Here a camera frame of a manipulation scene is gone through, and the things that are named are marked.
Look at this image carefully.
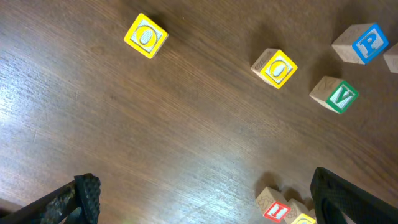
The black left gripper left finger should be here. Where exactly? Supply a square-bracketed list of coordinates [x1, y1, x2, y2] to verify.
[1, 173, 101, 224]

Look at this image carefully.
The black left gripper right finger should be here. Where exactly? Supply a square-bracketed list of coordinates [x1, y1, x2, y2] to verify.
[310, 167, 397, 224]

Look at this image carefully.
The yellow C block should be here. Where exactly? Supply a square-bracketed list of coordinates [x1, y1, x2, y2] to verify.
[284, 199, 317, 224]

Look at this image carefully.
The red letter I block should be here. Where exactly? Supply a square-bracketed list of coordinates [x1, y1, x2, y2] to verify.
[256, 187, 291, 223]

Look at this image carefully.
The green V block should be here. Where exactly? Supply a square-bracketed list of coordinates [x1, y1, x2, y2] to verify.
[309, 76, 359, 114]

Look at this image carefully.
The yellow o block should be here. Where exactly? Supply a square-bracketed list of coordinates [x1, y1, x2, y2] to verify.
[124, 13, 169, 59]
[251, 48, 298, 89]

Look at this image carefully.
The red O block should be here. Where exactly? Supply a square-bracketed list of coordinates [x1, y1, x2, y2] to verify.
[383, 44, 398, 73]

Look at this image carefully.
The blue P block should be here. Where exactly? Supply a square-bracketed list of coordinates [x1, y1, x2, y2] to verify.
[331, 23, 389, 65]

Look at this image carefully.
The yellow O block far left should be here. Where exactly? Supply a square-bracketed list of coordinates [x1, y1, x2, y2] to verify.
[124, 13, 169, 59]

